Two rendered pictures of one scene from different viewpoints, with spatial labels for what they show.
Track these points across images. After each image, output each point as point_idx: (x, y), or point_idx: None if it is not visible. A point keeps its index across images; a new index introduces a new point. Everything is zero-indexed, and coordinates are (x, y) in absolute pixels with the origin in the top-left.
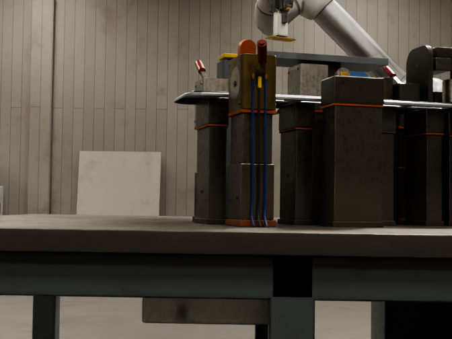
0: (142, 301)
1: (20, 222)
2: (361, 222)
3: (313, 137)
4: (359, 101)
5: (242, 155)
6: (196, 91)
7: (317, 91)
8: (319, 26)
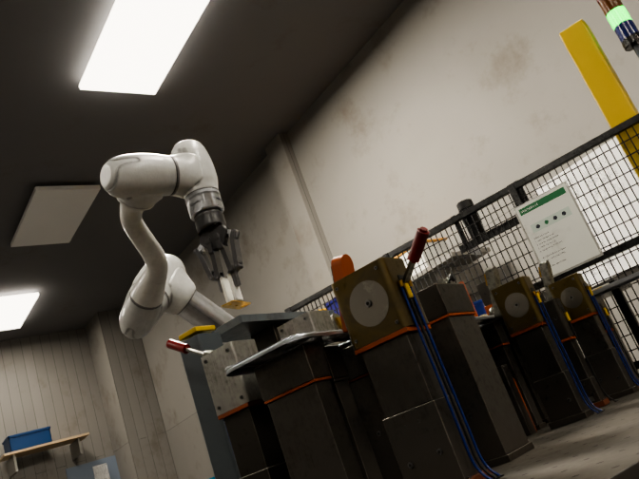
0: None
1: None
2: (522, 447)
3: None
4: (461, 309)
5: (428, 388)
6: (299, 335)
7: None
8: (186, 319)
